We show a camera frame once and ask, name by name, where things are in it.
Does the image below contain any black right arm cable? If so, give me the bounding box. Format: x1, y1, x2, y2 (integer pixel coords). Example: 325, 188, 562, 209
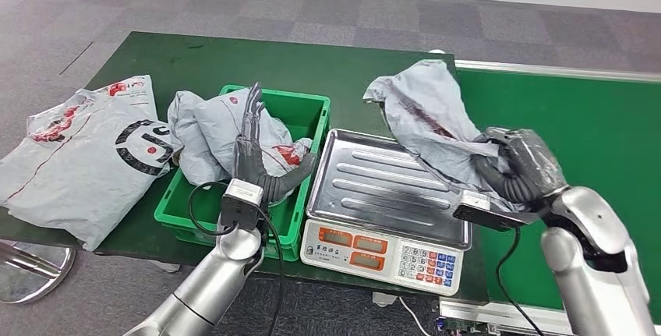
495, 228, 544, 336

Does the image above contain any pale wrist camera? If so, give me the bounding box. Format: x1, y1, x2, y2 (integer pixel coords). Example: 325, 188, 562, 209
452, 190, 539, 233
220, 179, 265, 232

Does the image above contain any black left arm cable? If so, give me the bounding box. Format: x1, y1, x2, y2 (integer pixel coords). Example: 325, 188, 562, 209
187, 181, 286, 336

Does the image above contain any conveyor circuit board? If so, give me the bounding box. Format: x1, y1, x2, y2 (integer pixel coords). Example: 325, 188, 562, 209
437, 317, 500, 336

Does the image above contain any large grey bag black logo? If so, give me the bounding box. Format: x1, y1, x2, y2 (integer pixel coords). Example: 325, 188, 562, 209
0, 74, 180, 253

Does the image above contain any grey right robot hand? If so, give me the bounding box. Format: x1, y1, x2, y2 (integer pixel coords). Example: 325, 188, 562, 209
471, 126, 570, 212

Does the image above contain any grey parcel dark red print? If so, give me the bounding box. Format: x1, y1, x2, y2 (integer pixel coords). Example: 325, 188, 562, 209
362, 59, 525, 214

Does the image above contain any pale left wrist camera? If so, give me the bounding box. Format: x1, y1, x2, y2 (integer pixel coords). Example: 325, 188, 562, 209
220, 179, 265, 232

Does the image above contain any green plastic crate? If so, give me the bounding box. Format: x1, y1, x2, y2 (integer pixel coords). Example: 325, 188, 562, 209
154, 83, 332, 263

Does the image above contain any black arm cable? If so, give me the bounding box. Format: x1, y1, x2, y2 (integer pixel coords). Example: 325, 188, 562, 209
187, 181, 286, 336
495, 228, 544, 336

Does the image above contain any chrome round chair base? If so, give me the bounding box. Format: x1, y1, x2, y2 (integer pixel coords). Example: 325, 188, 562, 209
0, 241, 77, 306

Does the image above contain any thin white cable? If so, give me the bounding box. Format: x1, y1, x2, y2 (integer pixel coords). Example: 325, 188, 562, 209
398, 297, 432, 336

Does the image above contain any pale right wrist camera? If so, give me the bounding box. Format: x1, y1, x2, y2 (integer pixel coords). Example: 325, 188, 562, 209
452, 190, 539, 233

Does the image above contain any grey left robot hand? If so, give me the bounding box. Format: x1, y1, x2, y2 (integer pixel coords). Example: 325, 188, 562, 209
232, 82, 317, 203

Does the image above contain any grey parcel bold red print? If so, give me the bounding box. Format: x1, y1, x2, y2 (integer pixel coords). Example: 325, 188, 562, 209
196, 87, 314, 181

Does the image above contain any white scale with steel tray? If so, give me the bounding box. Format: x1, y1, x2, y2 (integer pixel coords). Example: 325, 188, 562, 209
299, 128, 473, 298

